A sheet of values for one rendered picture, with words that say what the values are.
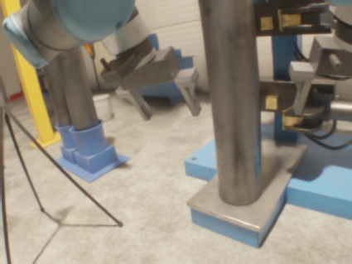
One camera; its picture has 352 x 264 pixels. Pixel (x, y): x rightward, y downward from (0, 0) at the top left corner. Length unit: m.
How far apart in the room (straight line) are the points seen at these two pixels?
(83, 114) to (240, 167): 1.29
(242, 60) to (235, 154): 0.39
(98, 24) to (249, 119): 0.82
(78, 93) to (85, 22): 1.68
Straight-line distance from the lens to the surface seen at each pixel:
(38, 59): 0.37
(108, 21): 0.25
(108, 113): 3.36
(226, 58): 0.92
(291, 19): 1.16
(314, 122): 1.26
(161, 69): 0.46
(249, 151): 1.04
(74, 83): 1.90
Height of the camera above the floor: 0.91
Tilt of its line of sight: 21 degrees down
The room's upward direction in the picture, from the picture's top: 9 degrees counter-clockwise
